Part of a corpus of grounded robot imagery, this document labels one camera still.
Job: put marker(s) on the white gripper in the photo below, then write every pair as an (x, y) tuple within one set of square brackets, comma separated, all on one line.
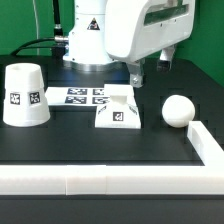
[(135, 29)]

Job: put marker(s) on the white lamp bulb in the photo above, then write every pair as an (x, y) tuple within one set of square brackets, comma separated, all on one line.
[(178, 111)]

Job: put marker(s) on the white lamp base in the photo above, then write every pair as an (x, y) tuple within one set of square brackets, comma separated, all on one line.
[(120, 111)]

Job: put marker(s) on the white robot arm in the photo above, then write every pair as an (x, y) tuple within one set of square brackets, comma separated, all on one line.
[(86, 40)]

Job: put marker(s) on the white lamp shade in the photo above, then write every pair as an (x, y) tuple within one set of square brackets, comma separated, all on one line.
[(25, 103)]

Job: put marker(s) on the white marker sheet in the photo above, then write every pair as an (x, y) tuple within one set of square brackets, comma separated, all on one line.
[(75, 96)]

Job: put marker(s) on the white L-shaped fence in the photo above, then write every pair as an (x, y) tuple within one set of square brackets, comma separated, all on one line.
[(207, 179)]

